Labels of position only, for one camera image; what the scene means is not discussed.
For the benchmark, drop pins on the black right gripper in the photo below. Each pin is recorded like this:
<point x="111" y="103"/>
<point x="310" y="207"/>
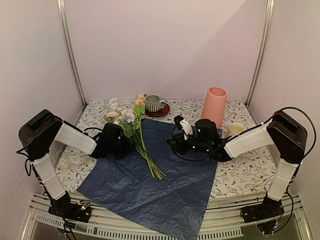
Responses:
<point x="180" y="148"/>

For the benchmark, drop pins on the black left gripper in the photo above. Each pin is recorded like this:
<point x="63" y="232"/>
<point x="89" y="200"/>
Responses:
<point x="128" y="148"/>

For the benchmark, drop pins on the artificial flower bouquet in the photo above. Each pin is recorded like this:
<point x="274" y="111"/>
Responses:
<point x="130" y="120"/>

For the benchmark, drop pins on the cream printed ribbon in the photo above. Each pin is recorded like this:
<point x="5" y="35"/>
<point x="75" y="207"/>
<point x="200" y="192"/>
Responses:
<point x="68" y="160"/>

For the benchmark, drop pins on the blue wrapping paper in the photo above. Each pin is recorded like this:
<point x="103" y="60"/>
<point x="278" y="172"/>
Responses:
<point x="155" y="185"/>

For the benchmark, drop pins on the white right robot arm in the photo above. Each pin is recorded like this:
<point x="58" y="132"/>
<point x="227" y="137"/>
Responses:
<point x="280" y="133"/>

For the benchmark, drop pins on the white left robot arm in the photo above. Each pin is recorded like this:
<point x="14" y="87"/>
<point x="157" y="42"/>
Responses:
<point x="45" y="128"/>

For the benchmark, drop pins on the pink vase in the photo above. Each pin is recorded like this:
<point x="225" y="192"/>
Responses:
<point x="214" y="106"/>

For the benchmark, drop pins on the dark red saucer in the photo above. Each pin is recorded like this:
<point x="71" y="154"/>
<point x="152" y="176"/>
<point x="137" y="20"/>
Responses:
<point x="160" y="113"/>

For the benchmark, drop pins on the striped ceramic cup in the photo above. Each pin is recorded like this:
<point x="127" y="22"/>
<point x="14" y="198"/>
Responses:
<point x="153" y="103"/>

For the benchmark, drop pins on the floral tablecloth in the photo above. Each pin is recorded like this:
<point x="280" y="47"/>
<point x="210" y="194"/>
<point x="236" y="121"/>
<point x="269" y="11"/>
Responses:
<point x="250" y="173"/>

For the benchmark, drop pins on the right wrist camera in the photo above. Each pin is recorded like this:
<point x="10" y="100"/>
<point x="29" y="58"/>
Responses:
<point x="183" y="125"/>

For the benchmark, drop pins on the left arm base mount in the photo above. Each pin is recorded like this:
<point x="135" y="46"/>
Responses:
<point x="80" y="211"/>

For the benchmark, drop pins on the aluminium front rail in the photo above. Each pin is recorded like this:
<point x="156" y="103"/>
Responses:
<point x="222" y="221"/>

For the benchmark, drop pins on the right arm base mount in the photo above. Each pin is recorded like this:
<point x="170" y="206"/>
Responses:
<point x="264" y="211"/>

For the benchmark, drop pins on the left aluminium frame post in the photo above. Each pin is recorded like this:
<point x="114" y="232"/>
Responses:
<point x="61" y="7"/>

